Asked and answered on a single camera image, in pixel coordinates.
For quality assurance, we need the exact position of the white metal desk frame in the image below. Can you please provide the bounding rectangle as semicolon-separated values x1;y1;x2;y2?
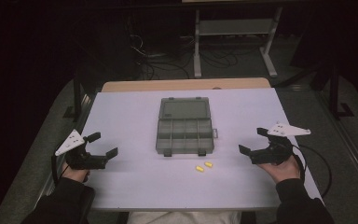
193;7;284;79

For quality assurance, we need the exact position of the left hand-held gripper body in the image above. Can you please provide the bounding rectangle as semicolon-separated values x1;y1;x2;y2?
54;129;108;171

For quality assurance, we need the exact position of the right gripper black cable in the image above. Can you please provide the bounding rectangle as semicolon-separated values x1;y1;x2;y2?
291;143;334;200

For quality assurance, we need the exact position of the person's left hand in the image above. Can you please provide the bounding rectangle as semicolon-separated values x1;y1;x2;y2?
61;161;91;184

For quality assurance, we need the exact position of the wooden table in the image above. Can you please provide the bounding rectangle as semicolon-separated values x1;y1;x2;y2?
101;77;272;93

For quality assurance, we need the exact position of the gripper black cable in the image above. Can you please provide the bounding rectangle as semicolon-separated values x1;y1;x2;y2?
51;154;63;187
291;143;334;200

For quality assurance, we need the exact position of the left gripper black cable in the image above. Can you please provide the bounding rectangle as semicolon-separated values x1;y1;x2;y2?
51;154;63;187

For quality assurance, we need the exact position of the person's right hand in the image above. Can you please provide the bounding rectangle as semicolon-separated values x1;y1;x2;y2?
256;154;302;185

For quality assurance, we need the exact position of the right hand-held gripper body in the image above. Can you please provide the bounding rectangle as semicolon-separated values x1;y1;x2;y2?
249;121;312;166

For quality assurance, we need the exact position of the tangle of black floor cables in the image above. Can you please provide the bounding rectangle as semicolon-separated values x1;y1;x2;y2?
124;17;241;81

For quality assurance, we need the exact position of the grey clear compartment box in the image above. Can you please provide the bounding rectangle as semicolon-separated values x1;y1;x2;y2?
155;96;219;158

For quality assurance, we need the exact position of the dark metal stand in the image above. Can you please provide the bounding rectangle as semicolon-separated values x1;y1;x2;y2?
62;69;91;123
309;60;355;121

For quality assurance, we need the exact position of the metal floor rail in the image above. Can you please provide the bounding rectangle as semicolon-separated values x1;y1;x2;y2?
317;89;358;195

